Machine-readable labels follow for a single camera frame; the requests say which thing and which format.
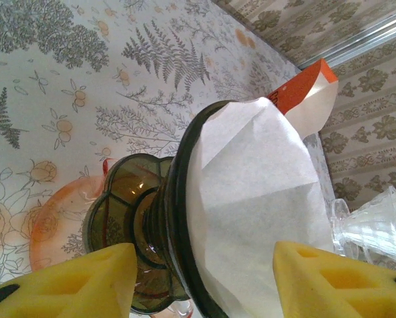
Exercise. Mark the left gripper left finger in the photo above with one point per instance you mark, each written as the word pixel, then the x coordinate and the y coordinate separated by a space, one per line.
pixel 59 291

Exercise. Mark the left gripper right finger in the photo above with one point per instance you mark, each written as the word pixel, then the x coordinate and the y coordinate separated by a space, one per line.
pixel 337 291

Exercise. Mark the clear glass dripper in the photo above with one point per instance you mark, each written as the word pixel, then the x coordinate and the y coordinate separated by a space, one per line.
pixel 367 228

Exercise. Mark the orange glass server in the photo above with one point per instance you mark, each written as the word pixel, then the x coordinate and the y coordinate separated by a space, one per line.
pixel 59 215

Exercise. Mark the green glass dripper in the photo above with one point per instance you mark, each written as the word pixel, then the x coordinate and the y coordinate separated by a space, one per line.
pixel 125 198

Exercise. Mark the orange coffee filter pack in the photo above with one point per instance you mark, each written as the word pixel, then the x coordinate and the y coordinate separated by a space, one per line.
pixel 304 86

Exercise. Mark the floral tablecloth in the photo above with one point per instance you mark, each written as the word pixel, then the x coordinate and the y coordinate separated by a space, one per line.
pixel 52 66

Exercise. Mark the aluminium frame post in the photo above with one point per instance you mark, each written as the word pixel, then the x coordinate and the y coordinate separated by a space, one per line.
pixel 367 38

